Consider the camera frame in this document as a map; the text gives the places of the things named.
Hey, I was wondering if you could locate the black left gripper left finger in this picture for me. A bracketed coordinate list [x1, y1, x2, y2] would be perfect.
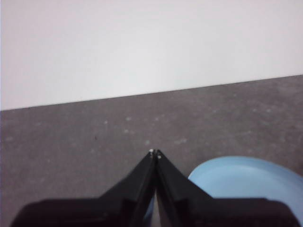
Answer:
[10, 148, 157, 227]

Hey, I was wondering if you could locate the blue round plate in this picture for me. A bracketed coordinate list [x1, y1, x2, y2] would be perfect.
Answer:
[143, 155, 303, 222]

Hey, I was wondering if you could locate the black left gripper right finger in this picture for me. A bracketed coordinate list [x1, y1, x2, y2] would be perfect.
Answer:
[155, 148, 300, 227]

